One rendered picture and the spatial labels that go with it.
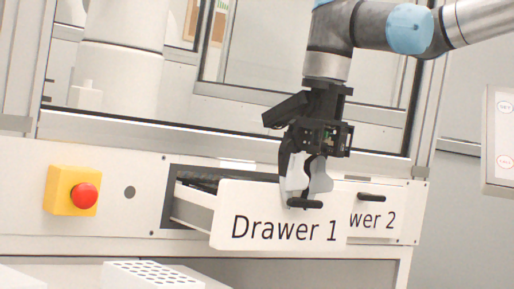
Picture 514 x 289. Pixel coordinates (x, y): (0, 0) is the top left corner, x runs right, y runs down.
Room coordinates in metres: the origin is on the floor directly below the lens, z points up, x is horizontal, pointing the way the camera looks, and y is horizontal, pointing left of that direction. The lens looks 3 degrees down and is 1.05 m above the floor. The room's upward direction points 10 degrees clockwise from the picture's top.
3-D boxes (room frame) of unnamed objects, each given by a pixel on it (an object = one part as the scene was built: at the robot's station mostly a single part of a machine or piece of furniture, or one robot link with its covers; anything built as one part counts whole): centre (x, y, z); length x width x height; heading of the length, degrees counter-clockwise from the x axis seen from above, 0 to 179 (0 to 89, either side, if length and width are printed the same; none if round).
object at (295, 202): (1.31, -0.09, 0.91); 0.07 x 0.04 x 0.01; 130
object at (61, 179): (1.22, 0.26, 0.88); 0.07 x 0.05 x 0.07; 130
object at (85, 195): (1.19, 0.24, 0.88); 0.04 x 0.03 x 0.04; 130
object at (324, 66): (1.31, -0.10, 1.13); 0.08 x 0.08 x 0.05
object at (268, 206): (1.34, -0.07, 0.87); 0.29 x 0.02 x 0.11; 130
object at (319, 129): (1.30, -0.10, 1.04); 0.09 x 0.08 x 0.12; 40
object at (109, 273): (1.11, 0.11, 0.78); 0.12 x 0.08 x 0.04; 45
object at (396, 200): (1.64, -0.23, 0.87); 0.29 x 0.02 x 0.11; 130
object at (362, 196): (1.62, -0.24, 0.91); 0.07 x 0.04 x 0.01; 130
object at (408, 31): (1.27, -0.19, 1.20); 0.11 x 0.11 x 0.08; 58
